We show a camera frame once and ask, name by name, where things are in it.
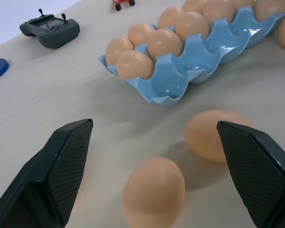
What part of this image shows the dark grey remote controller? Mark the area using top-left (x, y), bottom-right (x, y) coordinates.
top-left (19, 9), bottom-right (81, 50)

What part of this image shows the orange and black tool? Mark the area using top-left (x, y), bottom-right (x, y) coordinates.
top-left (112, 0), bottom-right (136, 12)

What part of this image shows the light blue egg tray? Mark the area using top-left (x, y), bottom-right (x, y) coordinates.
top-left (97, 9), bottom-right (285, 107)

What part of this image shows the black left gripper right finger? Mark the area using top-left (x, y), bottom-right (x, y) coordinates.
top-left (216, 120), bottom-right (285, 228)

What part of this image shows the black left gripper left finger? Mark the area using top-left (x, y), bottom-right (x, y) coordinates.
top-left (0, 118), bottom-right (94, 228)

